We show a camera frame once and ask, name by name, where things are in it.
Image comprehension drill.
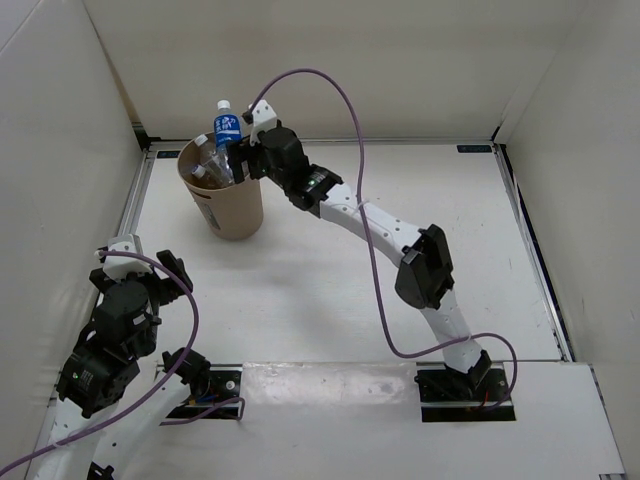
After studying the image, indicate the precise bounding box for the green label plastic bottle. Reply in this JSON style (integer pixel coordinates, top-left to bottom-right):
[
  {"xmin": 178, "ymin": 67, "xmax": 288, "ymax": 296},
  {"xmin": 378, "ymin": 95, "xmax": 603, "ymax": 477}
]
[{"xmin": 194, "ymin": 134, "xmax": 226, "ymax": 187}]

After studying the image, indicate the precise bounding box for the blue label plastic bottle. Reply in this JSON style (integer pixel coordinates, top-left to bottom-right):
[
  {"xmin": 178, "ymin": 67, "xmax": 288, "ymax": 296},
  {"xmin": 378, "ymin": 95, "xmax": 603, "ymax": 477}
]
[{"xmin": 214, "ymin": 100, "xmax": 242, "ymax": 186}]

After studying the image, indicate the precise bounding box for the clear unlabelled plastic bottle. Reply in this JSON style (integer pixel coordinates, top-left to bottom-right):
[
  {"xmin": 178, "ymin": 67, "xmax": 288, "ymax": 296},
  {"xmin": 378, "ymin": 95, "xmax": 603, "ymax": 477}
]
[{"xmin": 191, "ymin": 165, "xmax": 208, "ymax": 180}]

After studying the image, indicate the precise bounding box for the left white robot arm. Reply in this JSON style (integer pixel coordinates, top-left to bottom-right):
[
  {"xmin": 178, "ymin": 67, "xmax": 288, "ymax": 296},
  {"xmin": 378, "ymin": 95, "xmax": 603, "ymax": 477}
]
[{"xmin": 34, "ymin": 241, "xmax": 211, "ymax": 479}]

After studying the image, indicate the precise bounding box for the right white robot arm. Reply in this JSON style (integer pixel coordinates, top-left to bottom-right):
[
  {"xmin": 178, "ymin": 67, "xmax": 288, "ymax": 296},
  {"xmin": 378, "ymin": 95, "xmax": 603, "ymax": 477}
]
[{"xmin": 228, "ymin": 125, "xmax": 491, "ymax": 401}]

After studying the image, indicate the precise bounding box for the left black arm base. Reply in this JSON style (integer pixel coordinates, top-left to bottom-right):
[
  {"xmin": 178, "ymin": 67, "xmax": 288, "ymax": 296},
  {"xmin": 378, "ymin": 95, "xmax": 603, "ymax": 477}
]
[{"xmin": 165, "ymin": 350, "xmax": 245, "ymax": 424}]

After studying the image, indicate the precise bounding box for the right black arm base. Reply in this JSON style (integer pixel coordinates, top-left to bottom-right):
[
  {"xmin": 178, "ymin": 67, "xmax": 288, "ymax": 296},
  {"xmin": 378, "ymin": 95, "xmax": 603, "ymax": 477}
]
[{"xmin": 414, "ymin": 363, "xmax": 516, "ymax": 423}]

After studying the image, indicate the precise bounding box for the brown cylindrical garbage bin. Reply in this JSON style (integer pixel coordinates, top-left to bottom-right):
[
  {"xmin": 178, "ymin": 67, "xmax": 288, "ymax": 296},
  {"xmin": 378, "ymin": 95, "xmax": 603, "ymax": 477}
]
[{"xmin": 177, "ymin": 139, "xmax": 264, "ymax": 241}]

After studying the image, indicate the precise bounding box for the back aluminium frame rail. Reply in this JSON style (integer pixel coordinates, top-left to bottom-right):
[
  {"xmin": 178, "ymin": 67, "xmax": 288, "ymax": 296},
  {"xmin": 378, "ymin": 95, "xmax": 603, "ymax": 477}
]
[{"xmin": 148, "ymin": 137, "xmax": 493, "ymax": 151}]

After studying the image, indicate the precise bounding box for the aluminium frame rail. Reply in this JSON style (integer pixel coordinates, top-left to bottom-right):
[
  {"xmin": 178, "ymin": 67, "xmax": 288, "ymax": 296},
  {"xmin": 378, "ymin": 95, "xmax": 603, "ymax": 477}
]
[
  {"xmin": 148, "ymin": 137, "xmax": 493, "ymax": 151},
  {"xmin": 116, "ymin": 149, "xmax": 155, "ymax": 236},
  {"xmin": 492, "ymin": 142, "xmax": 575, "ymax": 362}
]

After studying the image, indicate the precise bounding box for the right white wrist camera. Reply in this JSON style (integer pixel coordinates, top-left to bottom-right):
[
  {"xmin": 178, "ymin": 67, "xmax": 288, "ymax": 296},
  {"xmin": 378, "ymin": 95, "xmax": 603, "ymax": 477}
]
[{"xmin": 242, "ymin": 99, "xmax": 278, "ymax": 146}]

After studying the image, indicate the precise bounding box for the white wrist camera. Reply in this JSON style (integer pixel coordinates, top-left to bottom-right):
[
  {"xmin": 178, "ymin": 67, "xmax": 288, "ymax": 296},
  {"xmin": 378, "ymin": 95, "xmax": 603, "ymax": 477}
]
[
  {"xmin": 242, "ymin": 99, "xmax": 278, "ymax": 146},
  {"xmin": 95, "ymin": 233, "xmax": 152, "ymax": 282}
]

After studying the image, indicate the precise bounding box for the left aluminium frame rail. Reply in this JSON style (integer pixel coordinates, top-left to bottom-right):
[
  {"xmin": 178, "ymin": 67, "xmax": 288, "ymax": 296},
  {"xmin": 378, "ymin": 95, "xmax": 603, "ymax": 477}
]
[{"xmin": 116, "ymin": 149, "xmax": 155, "ymax": 236}]

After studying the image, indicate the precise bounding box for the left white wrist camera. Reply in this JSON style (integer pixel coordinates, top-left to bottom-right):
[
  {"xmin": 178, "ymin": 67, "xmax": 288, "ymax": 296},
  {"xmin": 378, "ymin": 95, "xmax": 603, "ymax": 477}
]
[{"xmin": 95, "ymin": 233, "xmax": 152, "ymax": 282}]

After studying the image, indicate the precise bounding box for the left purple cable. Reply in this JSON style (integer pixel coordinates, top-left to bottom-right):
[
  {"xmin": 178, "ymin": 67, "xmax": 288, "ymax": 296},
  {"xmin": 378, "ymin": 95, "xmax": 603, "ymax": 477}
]
[{"xmin": 0, "ymin": 252, "xmax": 246, "ymax": 466}]

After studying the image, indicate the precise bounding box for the purple cable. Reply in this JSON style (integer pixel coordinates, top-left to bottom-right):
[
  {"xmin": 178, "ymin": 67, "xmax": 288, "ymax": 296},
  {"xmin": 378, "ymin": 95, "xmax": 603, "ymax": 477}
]
[
  {"xmin": 0, "ymin": 252, "xmax": 246, "ymax": 466},
  {"xmin": 247, "ymin": 68, "xmax": 518, "ymax": 409}
]

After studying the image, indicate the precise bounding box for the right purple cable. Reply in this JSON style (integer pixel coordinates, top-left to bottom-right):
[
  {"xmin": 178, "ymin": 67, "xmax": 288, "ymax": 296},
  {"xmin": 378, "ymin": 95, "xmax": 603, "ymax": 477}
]
[{"xmin": 247, "ymin": 68, "xmax": 518, "ymax": 409}]

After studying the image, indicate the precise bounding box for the right aluminium frame rail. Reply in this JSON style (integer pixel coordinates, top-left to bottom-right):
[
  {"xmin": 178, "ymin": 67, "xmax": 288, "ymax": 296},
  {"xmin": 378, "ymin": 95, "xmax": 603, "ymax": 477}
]
[{"xmin": 492, "ymin": 142, "xmax": 575, "ymax": 362}]

